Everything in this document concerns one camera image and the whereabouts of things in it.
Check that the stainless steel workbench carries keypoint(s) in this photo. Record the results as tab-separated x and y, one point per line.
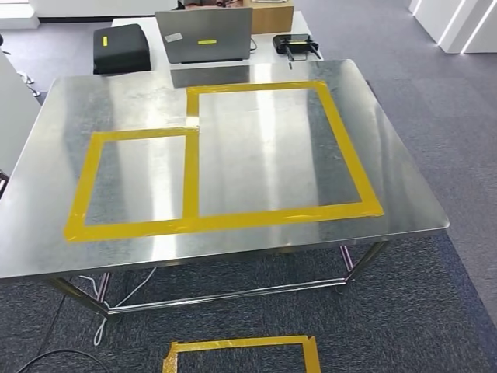
271	154

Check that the white office desk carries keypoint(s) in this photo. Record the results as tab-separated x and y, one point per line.
262	49

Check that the black router with antennas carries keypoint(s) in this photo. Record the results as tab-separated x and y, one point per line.
295	42

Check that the grey laptop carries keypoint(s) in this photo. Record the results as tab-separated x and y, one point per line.
217	26

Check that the brown cardboard box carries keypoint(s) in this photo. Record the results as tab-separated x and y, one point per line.
271	18

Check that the black case with yellow sticker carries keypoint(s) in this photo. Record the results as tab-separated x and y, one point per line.
120	51

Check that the white lit partition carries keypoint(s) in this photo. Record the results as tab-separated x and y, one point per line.
446	26

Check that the white side table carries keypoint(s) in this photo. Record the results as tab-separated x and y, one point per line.
15	118

